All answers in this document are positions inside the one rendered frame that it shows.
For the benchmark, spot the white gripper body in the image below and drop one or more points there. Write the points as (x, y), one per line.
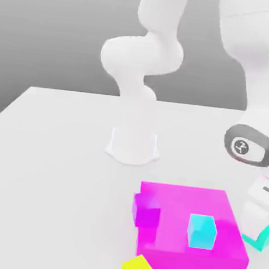
(257, 209)

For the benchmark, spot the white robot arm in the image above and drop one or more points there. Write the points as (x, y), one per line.
(143, 55)

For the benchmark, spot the small cyan cube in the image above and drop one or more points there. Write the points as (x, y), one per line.
(202, 234)

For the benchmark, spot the small purple cube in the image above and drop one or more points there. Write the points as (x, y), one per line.
(147, 215)

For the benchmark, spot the large magenta box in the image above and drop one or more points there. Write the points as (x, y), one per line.
(182, 255)

